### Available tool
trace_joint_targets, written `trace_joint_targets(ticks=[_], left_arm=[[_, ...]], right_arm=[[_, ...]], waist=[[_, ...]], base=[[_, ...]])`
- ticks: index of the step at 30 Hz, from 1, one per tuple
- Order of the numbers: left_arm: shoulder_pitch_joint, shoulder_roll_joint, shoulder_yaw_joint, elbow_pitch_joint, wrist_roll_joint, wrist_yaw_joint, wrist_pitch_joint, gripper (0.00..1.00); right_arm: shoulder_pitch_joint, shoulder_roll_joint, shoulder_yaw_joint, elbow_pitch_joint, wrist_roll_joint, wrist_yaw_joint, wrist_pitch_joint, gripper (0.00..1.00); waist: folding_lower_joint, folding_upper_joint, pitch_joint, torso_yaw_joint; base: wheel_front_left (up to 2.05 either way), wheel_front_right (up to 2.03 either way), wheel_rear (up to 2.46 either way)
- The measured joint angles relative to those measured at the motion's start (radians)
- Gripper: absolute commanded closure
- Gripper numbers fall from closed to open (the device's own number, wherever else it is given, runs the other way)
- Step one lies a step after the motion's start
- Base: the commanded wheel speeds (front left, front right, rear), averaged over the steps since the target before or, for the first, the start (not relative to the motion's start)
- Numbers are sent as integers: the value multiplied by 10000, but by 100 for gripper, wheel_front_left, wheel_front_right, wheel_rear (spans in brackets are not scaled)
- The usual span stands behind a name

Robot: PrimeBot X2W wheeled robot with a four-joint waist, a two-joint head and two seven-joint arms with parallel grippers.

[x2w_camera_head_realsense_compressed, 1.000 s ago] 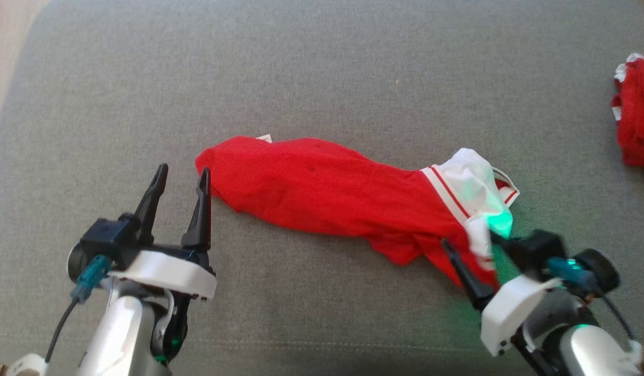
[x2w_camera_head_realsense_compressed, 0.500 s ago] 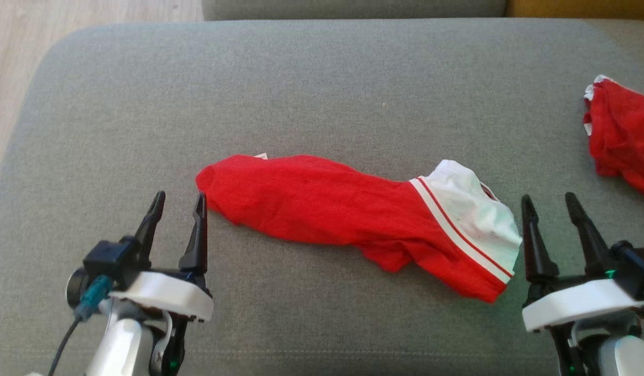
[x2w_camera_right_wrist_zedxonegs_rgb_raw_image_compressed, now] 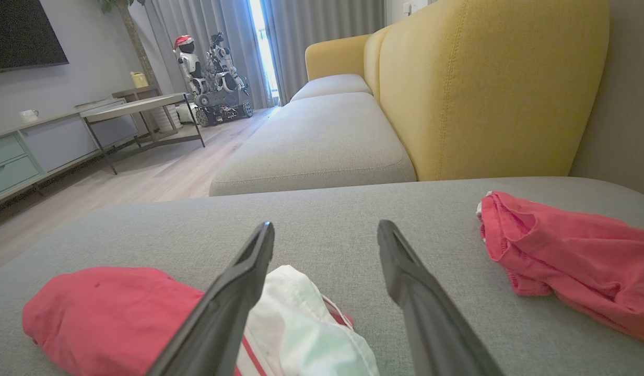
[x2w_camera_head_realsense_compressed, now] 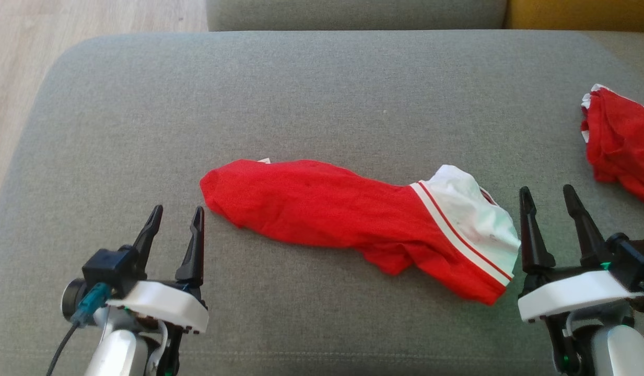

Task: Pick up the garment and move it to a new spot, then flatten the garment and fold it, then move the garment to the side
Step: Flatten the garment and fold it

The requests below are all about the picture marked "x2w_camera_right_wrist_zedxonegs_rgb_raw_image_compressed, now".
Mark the white ribbed plant pot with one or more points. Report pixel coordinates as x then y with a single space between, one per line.
167 117

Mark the grey curtain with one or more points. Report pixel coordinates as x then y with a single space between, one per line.
322 26

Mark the coffee table with black legs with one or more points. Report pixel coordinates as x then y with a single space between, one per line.
139 103

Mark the narrow yellow sofa backrest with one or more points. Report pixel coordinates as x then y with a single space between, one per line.
373 62

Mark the white robot with red cap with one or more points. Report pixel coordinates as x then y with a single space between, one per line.
207 21

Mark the black wall television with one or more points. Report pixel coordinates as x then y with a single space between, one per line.
19 31

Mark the white robot with red hat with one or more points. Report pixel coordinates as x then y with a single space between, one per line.
188 62

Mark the white and black robot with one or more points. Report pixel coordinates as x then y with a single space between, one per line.
225 62

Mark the long grey TV cabinet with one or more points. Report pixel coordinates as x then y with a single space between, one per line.
60 141

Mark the yellow sofa armrest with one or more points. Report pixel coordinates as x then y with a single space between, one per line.
335 55

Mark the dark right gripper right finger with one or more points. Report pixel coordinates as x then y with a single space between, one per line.
426 324

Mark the white wall switch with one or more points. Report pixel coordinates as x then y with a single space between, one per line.
406 8

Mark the white cup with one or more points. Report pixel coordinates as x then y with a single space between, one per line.
29 115

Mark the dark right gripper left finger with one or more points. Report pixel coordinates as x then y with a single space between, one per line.
222 313

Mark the black wheeled robot base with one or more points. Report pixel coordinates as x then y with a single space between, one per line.
222 107

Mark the wide yellow sofa backrest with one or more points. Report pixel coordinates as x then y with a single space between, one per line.
483 89

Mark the indoor tree with thin trunk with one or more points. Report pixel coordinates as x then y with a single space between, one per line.
136 47

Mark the large grey sofa cushion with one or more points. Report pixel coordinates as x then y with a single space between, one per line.
327 219

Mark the green cabinet drawer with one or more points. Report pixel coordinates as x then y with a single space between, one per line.
3 150
11 176

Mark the yellow watering can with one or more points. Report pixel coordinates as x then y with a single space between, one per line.
139 80

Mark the red shorts with white hem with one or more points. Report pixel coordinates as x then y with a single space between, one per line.
572 256

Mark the grey sofa backrest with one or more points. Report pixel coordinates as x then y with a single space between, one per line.
624 94

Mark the light grey sofa seat cushion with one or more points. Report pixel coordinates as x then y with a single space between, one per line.
332 84
322 146

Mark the red jersey with white sleeves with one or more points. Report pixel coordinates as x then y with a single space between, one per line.
107 318

